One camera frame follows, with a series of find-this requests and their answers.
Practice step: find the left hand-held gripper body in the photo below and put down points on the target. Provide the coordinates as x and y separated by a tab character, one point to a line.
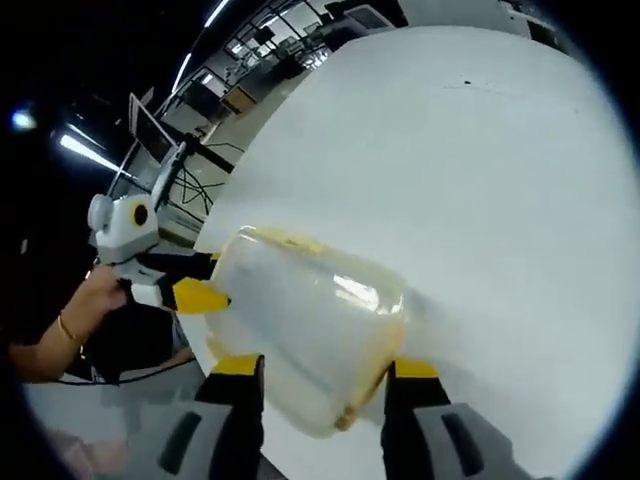
125	235

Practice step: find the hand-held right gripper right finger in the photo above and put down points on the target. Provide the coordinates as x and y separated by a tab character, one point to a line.
415	430

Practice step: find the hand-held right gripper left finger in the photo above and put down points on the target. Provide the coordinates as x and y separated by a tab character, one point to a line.
225	425

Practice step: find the clear plastic buckle container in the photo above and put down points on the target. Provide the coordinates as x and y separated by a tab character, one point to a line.
310	330

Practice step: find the person's left hand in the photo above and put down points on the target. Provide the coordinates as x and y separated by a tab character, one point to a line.
100	295

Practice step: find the ceiling light strip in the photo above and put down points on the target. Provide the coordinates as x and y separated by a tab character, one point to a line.
80	145

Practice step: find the silver laptop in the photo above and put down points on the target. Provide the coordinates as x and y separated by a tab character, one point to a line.
150	132

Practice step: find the brown wooden cabinet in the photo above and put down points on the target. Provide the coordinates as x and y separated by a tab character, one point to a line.
240	98

